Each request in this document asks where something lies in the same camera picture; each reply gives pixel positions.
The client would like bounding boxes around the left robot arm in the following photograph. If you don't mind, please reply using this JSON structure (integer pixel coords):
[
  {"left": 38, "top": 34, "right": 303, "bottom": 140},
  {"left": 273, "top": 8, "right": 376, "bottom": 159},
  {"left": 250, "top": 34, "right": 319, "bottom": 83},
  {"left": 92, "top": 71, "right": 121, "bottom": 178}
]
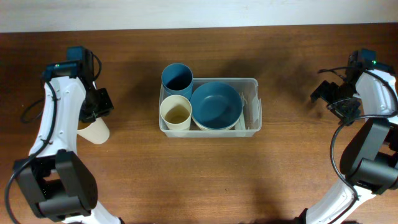
[{"left": 10, "top": 46, "right": 123, "bottom": 223}]

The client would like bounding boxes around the white plastic spoon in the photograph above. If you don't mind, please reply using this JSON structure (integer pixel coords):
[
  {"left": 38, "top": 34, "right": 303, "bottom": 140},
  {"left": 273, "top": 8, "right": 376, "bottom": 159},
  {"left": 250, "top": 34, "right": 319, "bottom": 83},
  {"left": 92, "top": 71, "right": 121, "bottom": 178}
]
[{"left": 234, "top": 112, "right": 246, "bottom": 130}]

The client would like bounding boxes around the blue bowl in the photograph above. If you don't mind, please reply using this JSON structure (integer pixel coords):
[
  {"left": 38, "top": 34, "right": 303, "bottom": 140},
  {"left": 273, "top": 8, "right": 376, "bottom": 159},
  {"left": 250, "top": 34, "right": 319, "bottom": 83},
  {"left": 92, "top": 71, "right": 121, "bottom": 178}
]
[{"left": 190, "top": 82, "right": 243, "bottom": 131}]

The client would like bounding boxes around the clear plastic container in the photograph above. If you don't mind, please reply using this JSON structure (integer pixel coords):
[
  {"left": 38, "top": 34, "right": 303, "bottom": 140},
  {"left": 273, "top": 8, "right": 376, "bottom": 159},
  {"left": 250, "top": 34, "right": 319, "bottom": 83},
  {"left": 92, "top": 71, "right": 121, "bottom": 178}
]
[{"left": 159, "top": 78, "right": 262, "bottom": 138}]

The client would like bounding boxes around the blue cup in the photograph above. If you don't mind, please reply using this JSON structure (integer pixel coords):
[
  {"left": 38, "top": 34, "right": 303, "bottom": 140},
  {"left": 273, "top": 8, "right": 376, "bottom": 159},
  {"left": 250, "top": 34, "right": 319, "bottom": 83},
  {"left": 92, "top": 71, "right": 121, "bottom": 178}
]
[{"left": 161, "top": 63, "right": 193, "bottom": 100}]

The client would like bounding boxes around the cream cup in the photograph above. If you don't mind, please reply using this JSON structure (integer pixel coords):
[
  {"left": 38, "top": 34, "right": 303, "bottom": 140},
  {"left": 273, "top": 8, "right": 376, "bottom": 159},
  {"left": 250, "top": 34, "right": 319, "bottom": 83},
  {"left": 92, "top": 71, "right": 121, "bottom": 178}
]
[
  {"left": 77, "top": 118, "right": 110, "bottom": 144},
  {"left": 159, "top": 95, "right": 192, "bottom": 131}
]

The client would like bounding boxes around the white plastic fork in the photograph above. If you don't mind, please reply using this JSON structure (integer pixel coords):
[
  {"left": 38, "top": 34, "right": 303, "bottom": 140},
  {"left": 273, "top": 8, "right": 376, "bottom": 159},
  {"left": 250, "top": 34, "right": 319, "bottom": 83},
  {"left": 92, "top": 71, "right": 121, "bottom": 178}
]
[{"left": 239, "top": 92, "right": 246, "bottom": 113}]

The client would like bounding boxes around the cream bowl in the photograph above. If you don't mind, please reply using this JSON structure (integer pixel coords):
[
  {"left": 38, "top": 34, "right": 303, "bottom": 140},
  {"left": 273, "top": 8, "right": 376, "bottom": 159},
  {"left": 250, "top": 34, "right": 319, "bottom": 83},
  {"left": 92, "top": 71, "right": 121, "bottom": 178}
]
[{"left": 192, "top": 118, "right": 238, "bottom": 131}]

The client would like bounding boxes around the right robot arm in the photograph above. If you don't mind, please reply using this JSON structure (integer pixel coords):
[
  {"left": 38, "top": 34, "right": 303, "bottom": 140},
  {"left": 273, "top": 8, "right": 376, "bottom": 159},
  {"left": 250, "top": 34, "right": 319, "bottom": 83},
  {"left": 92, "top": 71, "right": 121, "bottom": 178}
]
[{"left": 294, "top": 49, "right": 397, "bottom": 224}]

